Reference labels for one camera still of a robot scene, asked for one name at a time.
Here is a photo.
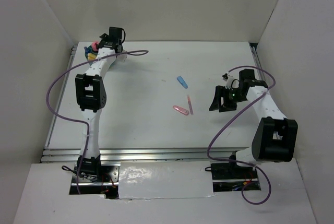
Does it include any yellow highlighter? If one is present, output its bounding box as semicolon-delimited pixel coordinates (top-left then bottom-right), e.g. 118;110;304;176
87;53;97;61

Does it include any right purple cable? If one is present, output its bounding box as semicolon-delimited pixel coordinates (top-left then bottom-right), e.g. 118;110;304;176
207;66;277;205

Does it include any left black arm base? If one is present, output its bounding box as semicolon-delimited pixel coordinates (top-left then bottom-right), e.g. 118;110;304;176
61;156;120;198

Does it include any aluminium front rail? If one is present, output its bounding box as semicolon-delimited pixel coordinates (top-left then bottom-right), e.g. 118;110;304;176
41;147;285;162

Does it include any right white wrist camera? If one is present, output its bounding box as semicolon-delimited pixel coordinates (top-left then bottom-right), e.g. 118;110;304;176
222;73;240;89

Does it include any blue highlighter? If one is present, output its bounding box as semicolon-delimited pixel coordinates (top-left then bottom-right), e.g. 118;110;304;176
176;76;188;89

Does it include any purple cable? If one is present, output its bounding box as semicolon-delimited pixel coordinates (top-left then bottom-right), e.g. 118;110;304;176
207;66;277;205
46;50;149;195

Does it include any pink clear highlighter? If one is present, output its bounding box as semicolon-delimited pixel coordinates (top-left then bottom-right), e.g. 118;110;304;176
173;105;189;115

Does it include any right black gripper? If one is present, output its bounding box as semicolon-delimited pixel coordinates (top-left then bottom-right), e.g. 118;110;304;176
209;85;247;112

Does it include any teal round compartment container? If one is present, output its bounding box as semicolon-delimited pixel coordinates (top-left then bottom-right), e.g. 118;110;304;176
85;42;115;69

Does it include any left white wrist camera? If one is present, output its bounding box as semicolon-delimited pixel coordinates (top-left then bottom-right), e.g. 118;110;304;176
115;52;128;62

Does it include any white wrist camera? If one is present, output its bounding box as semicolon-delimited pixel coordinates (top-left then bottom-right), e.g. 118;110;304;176
222;73;240;89
115;52;128;62

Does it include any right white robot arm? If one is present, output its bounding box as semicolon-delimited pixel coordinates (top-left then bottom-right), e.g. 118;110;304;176
209;66;298;178

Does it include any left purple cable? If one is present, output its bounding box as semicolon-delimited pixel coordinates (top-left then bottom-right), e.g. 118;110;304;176
46;50;149;195

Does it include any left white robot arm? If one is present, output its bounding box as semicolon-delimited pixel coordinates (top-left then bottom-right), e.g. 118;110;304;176
75;27;127;182

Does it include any pink purple pen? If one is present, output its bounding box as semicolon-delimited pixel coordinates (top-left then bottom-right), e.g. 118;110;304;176
187;95;194;115

